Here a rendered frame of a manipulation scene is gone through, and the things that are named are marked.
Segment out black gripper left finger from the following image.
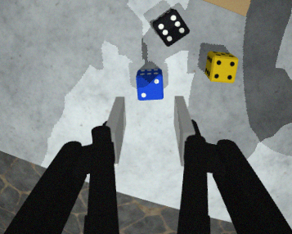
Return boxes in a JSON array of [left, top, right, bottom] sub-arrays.
[[4, 97, 126, 234]]

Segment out tan mat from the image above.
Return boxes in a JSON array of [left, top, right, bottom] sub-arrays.
[[203, 0, 251, 16]]

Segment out blue die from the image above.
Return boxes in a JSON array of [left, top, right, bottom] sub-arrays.
[[136, 69, 164, 101]]

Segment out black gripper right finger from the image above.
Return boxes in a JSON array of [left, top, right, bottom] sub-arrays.
[[173, 96, 292, 234]]

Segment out black die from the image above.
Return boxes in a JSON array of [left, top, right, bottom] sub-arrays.
[[152, 9, 190, 47]]

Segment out yellow die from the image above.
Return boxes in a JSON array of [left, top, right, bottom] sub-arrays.
[[205, 51, 238, 83]]

